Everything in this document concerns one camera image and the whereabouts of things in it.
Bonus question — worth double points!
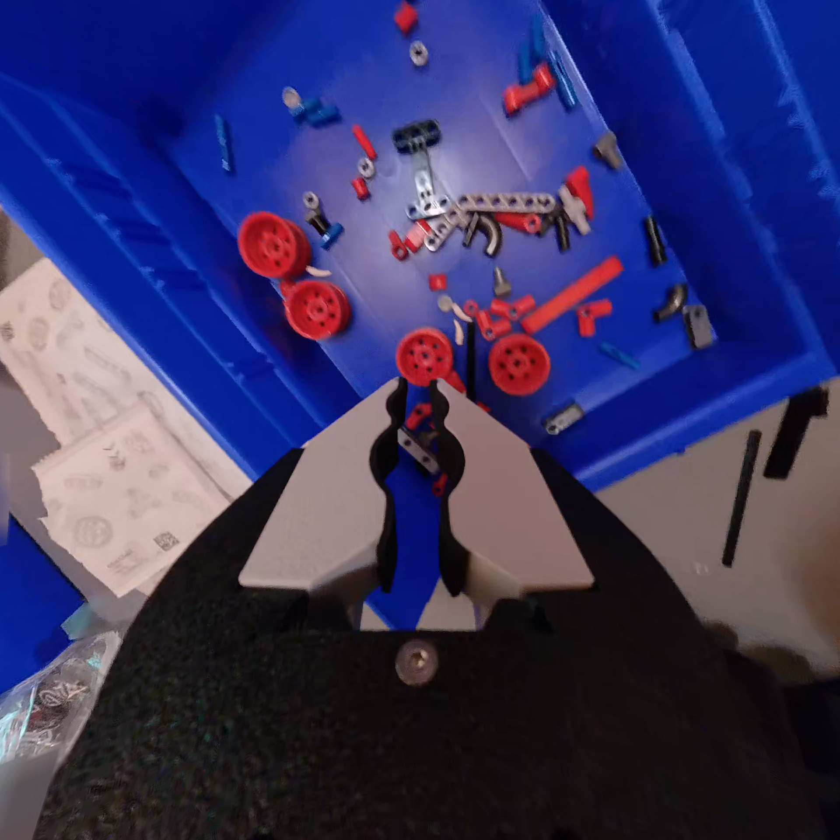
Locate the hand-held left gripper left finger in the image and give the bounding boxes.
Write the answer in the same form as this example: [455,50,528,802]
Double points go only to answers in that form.
[238,377,409,629]

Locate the grey straight toy beam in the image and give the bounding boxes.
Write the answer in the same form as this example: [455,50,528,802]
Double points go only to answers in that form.
[397,425,442,476]

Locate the red long toy beam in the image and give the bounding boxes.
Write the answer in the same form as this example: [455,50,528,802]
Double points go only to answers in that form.
[519,255,626,336]

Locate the red curved toy panel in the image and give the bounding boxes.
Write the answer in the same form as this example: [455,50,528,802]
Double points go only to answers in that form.
[564,164,596,222]

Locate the grey bent toy beam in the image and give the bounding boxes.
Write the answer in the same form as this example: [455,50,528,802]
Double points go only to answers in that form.
[422,189,559,255]

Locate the clear plastic bag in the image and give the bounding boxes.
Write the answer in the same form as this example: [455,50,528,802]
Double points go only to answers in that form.
[0,629,127,767]

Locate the black short toy beam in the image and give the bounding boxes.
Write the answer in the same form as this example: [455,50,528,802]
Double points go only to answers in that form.
[391,119,443,154]

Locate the blue plastic bin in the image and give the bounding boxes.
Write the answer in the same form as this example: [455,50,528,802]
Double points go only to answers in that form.
[0,0,840,632]
[0,511,88,695]

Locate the grey short toy beam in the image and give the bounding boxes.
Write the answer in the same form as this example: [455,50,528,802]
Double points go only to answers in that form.
[542,400,586,437]

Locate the dark grey toy block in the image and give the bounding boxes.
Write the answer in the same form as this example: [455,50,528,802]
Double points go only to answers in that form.
[681,304,716,351]

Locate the black long toy axle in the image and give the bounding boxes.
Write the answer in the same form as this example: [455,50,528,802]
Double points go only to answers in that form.
[721,428,765,570]

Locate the printed paper sheets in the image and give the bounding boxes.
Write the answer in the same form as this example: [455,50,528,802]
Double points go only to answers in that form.
[31,399,256,599]

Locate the printed white paper bag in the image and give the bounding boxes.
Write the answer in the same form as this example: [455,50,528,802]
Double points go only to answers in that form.
[0,256,168,448]

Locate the pale grey toy axle connector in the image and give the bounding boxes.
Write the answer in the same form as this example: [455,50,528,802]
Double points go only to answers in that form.
[556,184,593,237]

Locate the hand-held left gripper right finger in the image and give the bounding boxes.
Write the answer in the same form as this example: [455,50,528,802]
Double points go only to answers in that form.
[428,378,596,629]

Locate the red angled toy connector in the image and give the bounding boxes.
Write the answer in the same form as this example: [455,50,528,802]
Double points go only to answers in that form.
[575,297,616,340]
[502,62,557,117]

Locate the red toy wheel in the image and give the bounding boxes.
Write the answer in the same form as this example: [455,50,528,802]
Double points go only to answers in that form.
[394,327,455,389]
[486,332,552,398]
[282,279,353,342]
[236,210,314,281]

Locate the grey T-shaped toy beam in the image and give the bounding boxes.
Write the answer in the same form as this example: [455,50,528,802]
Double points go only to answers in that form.
[404,147,458,222]

